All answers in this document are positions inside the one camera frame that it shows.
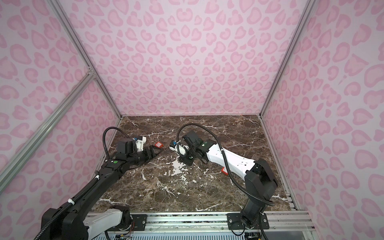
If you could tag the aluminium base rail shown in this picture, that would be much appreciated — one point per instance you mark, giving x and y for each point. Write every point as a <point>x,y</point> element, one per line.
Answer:
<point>288,225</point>

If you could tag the right corner aluminium post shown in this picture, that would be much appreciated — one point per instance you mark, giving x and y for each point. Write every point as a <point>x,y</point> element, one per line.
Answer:
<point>306,15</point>

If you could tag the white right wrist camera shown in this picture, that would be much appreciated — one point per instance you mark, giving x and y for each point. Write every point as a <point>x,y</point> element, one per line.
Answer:
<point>175,146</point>

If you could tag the corner aluminium post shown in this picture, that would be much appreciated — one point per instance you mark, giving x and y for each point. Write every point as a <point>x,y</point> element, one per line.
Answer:
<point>64,20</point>
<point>306,15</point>

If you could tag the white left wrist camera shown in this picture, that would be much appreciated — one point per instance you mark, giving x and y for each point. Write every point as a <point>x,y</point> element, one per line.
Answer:
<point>140,142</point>

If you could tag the diagonal aluminium frame bar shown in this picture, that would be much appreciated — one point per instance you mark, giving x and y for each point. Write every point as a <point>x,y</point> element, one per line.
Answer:
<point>19,160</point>

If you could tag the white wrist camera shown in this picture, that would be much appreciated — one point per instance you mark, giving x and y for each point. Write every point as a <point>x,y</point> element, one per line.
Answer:
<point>140,142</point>
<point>175,146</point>

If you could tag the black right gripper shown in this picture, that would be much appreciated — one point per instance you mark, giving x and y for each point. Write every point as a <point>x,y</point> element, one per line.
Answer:
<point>185,160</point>

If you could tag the left corner aluminium post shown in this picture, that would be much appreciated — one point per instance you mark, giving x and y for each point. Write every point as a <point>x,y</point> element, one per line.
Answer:
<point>64,20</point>

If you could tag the red padlock far left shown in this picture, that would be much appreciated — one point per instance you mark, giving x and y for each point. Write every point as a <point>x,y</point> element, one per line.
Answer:
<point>159,145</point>

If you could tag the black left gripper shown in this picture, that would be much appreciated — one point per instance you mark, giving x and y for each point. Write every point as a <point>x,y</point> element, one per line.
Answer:
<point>149,156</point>

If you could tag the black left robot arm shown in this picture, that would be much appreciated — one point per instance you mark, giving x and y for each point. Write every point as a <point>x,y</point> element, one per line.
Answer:
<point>69,222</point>

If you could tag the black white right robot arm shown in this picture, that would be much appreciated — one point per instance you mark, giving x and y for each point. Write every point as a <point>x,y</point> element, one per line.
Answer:
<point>260,181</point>

